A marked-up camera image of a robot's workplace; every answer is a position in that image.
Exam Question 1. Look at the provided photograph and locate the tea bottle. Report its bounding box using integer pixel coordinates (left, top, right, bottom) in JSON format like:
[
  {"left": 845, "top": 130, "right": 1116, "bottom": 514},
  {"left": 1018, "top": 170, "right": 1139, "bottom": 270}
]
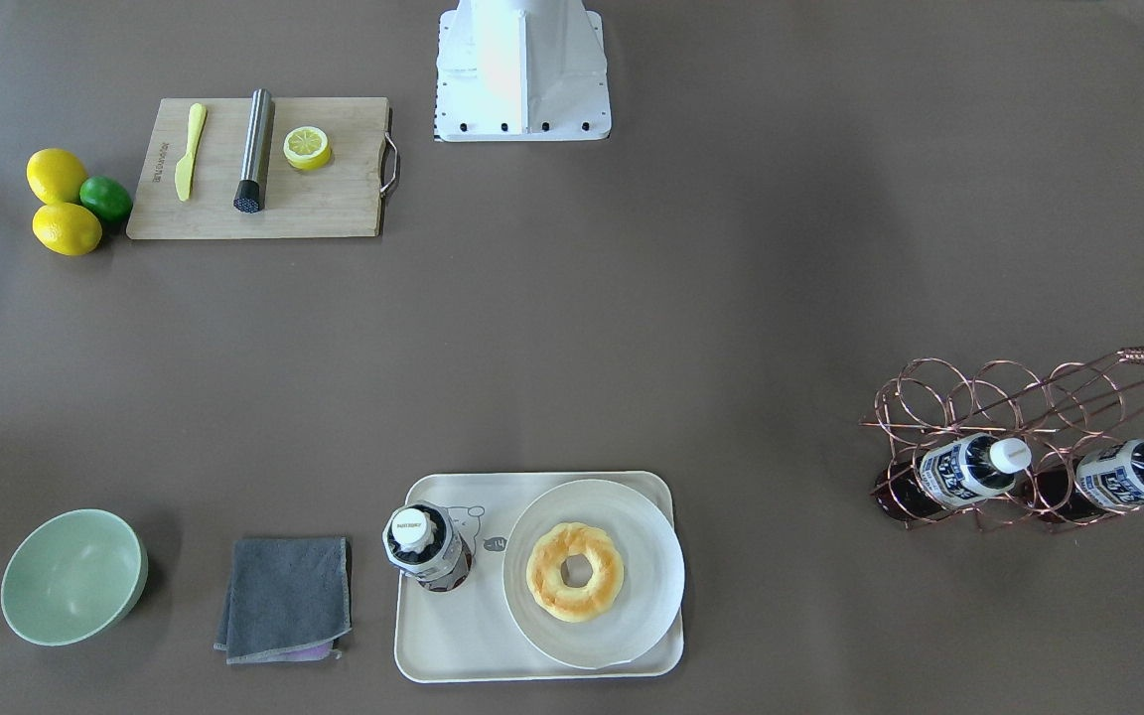
[
  {"left": 872, "top": 432, "right": 1034, "bottom": 523},
  {"left": 1032, "top": 439, "right": 1144, "bottom": 523},
  {"left": 384, "top": 501, "right": 474, "bottom": 593}
]

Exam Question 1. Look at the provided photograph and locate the beige tray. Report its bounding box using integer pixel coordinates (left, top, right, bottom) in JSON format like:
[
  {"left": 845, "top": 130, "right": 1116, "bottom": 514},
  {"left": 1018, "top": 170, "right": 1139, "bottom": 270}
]
[{"left": 394, "top": 471, "right": 684, "bottom": 683}]

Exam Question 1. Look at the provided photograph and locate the white plate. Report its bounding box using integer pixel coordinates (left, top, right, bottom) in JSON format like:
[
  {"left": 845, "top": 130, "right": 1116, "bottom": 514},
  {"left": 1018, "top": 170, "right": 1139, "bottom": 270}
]
[{"left": 502, "top": 479, "right": 685, "bottom": 669}]

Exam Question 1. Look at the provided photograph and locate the donut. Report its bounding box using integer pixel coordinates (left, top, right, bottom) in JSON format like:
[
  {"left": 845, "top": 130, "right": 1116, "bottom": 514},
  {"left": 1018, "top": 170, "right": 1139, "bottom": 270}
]
[{"left": 523, "top": 521, "right": 626, "bottom": 623}]

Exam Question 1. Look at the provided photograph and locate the wooden cutting board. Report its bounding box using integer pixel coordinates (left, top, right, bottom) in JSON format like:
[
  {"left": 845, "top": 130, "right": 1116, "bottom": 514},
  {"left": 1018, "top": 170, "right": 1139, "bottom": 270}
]
[{"left": 126, "top": 96, "right": 395, "bottom": 240}]

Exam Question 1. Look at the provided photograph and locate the half lemon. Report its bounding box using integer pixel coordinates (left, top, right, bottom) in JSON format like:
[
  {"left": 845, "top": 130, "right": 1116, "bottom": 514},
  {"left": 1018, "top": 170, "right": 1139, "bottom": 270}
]
[{"left": 283, "top": 126, "right": 333, "bottom": 170}]

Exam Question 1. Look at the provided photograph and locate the steel muddler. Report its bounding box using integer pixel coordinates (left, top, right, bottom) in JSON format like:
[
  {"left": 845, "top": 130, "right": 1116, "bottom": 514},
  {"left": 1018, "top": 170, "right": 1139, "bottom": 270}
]
[{"left": 232, "top": 87, "right": 275, "bottom": 214}]

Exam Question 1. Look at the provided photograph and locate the grey folded cloth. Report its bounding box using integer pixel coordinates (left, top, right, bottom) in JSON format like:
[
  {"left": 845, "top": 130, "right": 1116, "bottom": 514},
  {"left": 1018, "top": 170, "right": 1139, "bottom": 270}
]
[{"left": 214, "top": 535, "right": 353, "bottom": 665}]

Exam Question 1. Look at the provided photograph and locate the yellow plastic knife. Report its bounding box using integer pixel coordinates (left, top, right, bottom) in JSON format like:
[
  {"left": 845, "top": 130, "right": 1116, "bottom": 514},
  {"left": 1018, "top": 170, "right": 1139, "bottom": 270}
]
[{"left": 174, "top": 101, "right": 208, "bottom": 201}]

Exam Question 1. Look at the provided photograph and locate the green lime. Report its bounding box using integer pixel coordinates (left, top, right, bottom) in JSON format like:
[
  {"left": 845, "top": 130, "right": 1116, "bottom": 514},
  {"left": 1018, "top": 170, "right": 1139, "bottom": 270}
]
[{"left": 78, "top": 176, "right": 133, "bottom": 225}]

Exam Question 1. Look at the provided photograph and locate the whole lemon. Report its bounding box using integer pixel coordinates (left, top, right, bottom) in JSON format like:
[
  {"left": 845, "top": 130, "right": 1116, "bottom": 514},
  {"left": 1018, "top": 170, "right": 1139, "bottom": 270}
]
[
  {"left": 32, "top": 202, "right": 103, "bottom": 256},
  {"left": 26, "top": 148, "right": 89, "bottom": 205}
]

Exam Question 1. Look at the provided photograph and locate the green bowl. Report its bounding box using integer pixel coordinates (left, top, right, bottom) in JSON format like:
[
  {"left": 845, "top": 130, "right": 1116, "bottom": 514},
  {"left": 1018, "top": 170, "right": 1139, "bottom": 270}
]
[{"left": 0, "top": 508, "right": 149, "bottom": 646}]

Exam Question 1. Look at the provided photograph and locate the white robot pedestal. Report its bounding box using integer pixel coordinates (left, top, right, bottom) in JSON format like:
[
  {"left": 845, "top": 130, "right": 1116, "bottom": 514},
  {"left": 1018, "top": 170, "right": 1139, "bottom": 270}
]
[{"left": 432, "top": 1, "right": 613, "bottom": 142}]

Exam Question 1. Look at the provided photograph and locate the copper wire bottle rack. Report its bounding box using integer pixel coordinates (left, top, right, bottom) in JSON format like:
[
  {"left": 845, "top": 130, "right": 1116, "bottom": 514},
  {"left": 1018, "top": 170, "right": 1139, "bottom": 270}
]
[{"left": 868, "top": 345, "right": 1144, "bottom": 532}]

